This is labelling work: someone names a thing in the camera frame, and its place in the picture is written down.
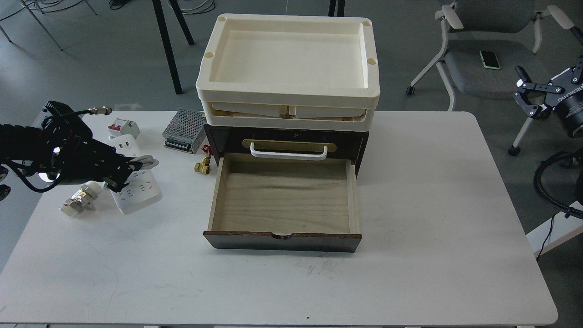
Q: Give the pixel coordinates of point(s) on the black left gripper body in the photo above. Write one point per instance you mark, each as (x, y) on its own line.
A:
(69, 153)

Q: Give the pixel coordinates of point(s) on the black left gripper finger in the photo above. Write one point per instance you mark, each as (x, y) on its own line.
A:
(116, 180)
(125, 163)

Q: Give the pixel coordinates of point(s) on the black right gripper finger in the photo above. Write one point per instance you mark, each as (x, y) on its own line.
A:
(525, 87)
(577, 71)

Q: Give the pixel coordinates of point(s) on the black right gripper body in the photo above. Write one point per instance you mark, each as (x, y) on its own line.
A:
(568, 103)

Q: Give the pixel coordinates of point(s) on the white power strip with cable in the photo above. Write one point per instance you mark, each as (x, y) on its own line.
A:
(142, 189)

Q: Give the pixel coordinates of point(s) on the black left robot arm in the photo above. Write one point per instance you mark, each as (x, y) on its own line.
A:
(21, 145)

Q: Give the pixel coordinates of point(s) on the white red circuit breaker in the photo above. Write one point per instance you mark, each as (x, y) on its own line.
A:
(122, 127)

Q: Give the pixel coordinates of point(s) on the green smartphone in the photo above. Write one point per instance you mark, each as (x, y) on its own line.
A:
(489, 60)

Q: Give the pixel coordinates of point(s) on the white metal pipe fitting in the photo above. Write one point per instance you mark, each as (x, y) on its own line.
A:
(82, 199)

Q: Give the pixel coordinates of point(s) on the metal mesh power supply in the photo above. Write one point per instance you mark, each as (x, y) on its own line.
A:
(185, 132)

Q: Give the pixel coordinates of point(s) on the cream plastic tray lower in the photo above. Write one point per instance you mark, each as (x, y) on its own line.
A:
(288, 117)

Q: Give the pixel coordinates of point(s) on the cream plastic tray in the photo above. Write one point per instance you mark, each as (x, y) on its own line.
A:
(288, 117)
(312, 61)

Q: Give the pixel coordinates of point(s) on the white side table edge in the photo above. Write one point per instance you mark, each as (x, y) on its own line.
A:
(554, 232)

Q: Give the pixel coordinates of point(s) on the open wooden drawer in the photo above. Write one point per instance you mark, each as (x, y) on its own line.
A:
(284, 205)

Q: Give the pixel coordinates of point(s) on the cream plastic tray top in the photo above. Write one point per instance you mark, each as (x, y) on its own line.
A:
(312, 61)

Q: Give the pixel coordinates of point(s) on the brass valve red handle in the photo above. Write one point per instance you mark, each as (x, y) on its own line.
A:
(203, 167)

